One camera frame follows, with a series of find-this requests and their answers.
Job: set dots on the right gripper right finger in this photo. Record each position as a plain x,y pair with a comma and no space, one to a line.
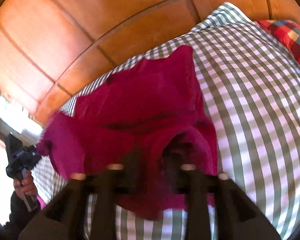
237,217

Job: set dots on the multicolour checked pillow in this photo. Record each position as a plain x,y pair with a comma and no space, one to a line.
286,32

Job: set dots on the person's left hand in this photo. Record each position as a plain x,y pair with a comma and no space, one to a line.
25,187

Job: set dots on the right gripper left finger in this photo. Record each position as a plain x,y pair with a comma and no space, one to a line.
63,217

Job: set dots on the wooden wardrobe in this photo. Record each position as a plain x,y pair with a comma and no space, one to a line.
51,49

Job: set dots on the dark red knit garment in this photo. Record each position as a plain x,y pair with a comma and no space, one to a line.
155,106

